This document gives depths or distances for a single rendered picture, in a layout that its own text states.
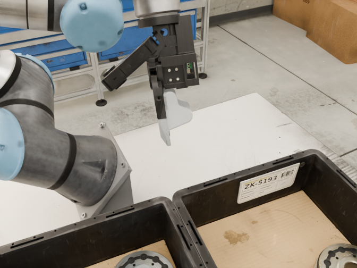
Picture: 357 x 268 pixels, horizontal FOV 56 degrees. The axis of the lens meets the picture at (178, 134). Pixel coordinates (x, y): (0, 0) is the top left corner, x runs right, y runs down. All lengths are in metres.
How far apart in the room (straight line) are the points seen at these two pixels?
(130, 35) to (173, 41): 1.74
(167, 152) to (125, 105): 1.47
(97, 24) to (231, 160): 0.63
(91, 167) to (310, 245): 0.43
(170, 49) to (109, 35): 0.16
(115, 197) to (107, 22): 0.40
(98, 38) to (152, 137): 0.61
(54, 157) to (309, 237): 0.48
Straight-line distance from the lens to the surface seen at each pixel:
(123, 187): 0.70
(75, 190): 0.69
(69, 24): 0.42
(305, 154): 0.66
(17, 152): 0.62
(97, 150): 0.68
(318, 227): 0.69
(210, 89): 2.56
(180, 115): 0.56
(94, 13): 0.42
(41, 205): 0.90
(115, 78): 0.58
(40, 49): 2.20
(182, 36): 0.57
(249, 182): 0.61
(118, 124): 2.23
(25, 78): 0.70
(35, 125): 0.65
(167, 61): 0.55
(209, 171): 0.91
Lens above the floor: 1.35
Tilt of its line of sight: 40 degrees down
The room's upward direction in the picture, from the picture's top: straight up
